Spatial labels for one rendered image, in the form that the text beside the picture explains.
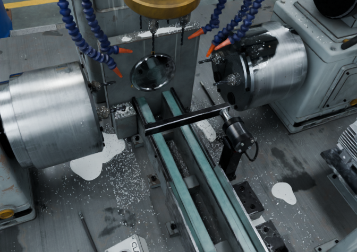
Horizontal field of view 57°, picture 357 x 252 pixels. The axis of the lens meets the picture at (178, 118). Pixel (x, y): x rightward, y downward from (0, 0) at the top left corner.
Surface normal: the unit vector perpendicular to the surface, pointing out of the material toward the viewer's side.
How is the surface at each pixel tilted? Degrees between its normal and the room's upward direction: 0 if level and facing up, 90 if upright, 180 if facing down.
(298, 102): 90
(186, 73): 90
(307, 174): 0
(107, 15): 90
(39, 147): 73
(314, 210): 0
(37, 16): 0
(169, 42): 90
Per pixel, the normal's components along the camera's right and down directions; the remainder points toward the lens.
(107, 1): 0.38, 0.73
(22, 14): 0.06, -0.64
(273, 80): 0.37, 0.40
